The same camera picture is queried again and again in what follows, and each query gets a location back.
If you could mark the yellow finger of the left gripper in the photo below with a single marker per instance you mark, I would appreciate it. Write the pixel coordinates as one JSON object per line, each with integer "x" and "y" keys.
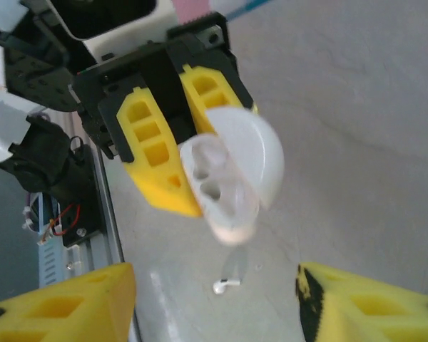
{"x": 207, "y": 89}
{"x": 157, "y": 178}

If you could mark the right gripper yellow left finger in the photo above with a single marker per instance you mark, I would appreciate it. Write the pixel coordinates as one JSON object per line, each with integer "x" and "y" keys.
{"x": 57, "y": 313}

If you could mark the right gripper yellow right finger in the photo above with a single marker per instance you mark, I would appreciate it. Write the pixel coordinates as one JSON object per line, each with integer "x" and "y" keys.
{"x": 378, "y": 313}

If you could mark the white earbud charging case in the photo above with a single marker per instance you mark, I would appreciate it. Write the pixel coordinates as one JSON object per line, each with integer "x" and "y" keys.
{"x": 249, "y": 149}

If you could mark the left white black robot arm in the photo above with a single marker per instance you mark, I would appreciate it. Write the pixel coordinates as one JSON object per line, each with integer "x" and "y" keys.
{"x": 46, "y": 160}

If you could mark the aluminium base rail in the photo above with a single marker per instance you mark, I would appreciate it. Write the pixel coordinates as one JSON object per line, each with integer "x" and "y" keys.
{"x": 108, "y": 213}

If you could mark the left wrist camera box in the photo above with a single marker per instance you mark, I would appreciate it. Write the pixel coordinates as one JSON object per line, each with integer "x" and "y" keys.
{"x": 103, "y": 18}

